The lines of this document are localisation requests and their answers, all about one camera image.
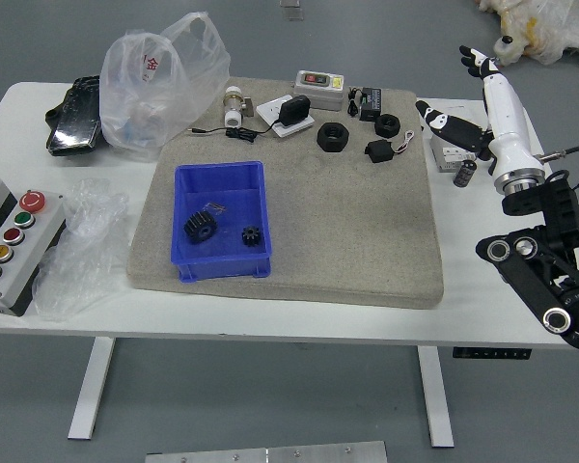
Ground black cylindrical capacitor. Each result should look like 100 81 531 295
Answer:
453 160 479 188

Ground black table control panel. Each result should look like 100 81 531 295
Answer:
452 346 533 361

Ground translucent plastic bag red print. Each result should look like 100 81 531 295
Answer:
98 11 232 163

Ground blue plastic box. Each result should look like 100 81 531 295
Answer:
169 160 273 282

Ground white circuit breaker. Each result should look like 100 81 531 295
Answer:
427 102 484 174

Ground grey switch box red green buttons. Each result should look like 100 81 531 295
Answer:
292 69 346 112

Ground white table leg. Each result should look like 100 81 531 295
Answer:
417 345 455 449
67 336 116 441

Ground small black hex nut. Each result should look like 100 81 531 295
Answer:
373 113 400 138

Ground crumpled clear plastic wrap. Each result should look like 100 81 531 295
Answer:
31 177 131 322

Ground small black gear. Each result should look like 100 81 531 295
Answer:
240 225 263 249

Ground white wall socket plate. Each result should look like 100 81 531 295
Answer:
255 95 317 139

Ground black power adapter with cord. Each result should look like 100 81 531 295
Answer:
186 95 313 144

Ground big black hex nut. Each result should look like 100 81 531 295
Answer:
316 121 351 153

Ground black cube component with wires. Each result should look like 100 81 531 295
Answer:
364 128 416 165

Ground big black gear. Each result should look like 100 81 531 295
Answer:
181 210 219 246

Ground grey push-button control box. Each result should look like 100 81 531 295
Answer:
0 176 68 317

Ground white and brass valve fitting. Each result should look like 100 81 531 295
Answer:
221 85 256 129

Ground small clear floor bracket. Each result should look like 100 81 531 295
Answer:
278 0 304 21

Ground grey-brown mat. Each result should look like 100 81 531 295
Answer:
124 75 445 311

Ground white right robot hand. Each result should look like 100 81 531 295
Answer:
415 44 547 178

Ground black terminal module with cable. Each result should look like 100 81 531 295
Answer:
346 85 383 123

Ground cream round toy black knob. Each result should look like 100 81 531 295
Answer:
492 35 525 67

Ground cream plastic-wrapped bundle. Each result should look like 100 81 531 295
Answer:
477 0 579 73

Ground black plastic tray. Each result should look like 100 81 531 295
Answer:
45 74 102 158

